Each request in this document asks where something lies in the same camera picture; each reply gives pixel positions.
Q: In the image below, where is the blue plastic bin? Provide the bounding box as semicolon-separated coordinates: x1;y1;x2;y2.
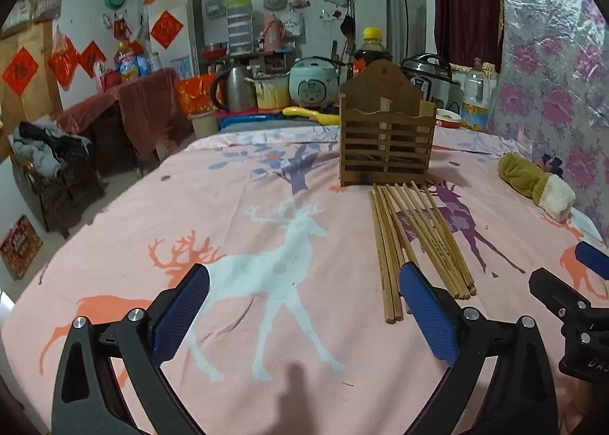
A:
216;112;296;132

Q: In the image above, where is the pile of grey clothes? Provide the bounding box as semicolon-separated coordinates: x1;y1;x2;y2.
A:
10;120;91;179

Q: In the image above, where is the red diamond paper decoration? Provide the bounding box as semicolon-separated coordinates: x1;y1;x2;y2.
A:
2;47;40;96
78;41;106;79
150;11;184;49

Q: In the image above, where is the orange cooking oil bottle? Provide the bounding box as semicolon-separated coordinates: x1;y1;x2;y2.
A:
114;40;139;83

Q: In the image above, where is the maroon curtain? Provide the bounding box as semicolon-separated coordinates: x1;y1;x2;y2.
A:
430;0;504;67

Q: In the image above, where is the clear plastic oil bottle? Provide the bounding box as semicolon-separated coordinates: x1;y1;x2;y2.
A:
460;58;492;131

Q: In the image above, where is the steel electric kettle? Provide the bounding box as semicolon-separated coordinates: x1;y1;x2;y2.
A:
209;66;258;115

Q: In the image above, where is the pink deer printed sheet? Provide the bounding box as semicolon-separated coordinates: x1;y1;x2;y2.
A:
0;123;609;435

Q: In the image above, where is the floral pink purple sheet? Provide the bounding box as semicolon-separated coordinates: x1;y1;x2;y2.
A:
492;0;609;245

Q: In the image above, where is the bundle of wooden chopsticks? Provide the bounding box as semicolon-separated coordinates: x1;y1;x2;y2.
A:
368;181;477;324

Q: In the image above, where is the black silver pressure cooker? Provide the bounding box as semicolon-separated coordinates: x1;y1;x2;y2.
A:
400;53;464;117

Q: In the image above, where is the olive and cream plush towel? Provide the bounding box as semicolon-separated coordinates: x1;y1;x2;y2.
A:
497;153;576;219

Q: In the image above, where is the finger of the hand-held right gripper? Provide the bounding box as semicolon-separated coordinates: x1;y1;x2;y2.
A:
528;268;595;319
574;241;609;282

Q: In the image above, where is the wooden slatted chopstick holder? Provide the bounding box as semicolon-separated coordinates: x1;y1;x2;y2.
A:
338;59;437;188

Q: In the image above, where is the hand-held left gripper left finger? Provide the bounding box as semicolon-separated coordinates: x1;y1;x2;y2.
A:
51;264;211;435

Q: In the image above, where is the pale green rice cooker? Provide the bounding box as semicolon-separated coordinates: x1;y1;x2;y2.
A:
288;57;340;110

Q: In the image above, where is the white refrigerator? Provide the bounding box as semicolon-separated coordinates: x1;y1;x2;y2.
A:
147;0;205;79

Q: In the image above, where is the yellow plastic spoon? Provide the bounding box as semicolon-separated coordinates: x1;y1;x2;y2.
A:
283;106;341;126

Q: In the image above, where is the dark sauce bottle yellow cap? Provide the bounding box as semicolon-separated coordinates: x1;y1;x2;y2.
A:
353;27;392;79

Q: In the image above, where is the white bucket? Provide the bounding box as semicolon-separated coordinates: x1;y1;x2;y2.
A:
188;112;220;137

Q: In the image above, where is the yellow pot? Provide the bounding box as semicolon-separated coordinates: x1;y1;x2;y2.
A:
245;73;291;110

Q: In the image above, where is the red printed box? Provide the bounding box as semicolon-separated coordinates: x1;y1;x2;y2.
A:
0;215;43;280

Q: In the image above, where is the white bowl red rim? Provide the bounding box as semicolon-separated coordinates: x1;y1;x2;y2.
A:
435;108;462;130

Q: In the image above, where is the striped container green lid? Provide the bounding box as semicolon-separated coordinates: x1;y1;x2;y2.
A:
226;0;254;55

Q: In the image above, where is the table with red cloth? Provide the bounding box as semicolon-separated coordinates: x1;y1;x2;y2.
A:
56;68;191;164

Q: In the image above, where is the red plastic hanging bag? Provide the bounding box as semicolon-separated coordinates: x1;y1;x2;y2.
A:
48;33;79;88

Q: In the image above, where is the pink thermos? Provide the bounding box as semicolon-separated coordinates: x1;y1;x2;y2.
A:
263;14;285;53

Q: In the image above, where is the red shiny bag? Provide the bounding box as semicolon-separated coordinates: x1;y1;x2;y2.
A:
178;74;222;116

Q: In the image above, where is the wooden chair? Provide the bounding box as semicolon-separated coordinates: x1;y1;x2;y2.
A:
10;150;108;238

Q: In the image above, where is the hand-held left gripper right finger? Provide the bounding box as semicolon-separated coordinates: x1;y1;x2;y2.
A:
399;262;558;435

